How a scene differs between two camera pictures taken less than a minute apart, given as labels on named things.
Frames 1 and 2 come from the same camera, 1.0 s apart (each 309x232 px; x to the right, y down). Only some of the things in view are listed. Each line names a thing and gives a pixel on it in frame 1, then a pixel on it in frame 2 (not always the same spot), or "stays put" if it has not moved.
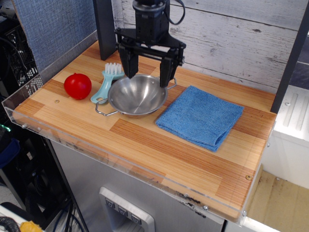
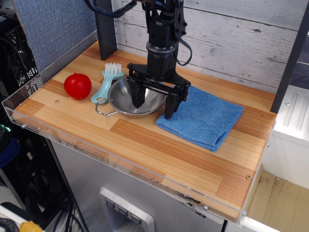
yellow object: [30, 226] stays put
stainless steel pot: [141, 94] stays put
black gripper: [151, 35] to [160, 74]
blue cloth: [200, 117] stays put
